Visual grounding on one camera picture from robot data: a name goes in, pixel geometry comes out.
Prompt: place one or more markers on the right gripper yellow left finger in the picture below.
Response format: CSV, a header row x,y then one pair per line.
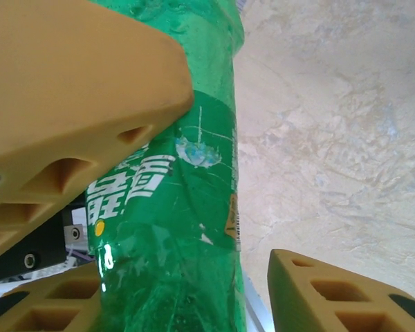
x,y
38,304

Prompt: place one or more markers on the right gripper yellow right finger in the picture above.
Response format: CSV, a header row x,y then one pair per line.
x,y
332,301

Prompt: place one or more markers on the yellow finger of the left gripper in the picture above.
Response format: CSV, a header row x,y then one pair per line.
x,y
72,86

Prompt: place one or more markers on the large green soda bottle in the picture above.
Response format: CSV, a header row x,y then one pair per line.
x,y
193,207

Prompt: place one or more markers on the aluminium frame rails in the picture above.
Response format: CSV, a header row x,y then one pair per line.
x,y
259,311

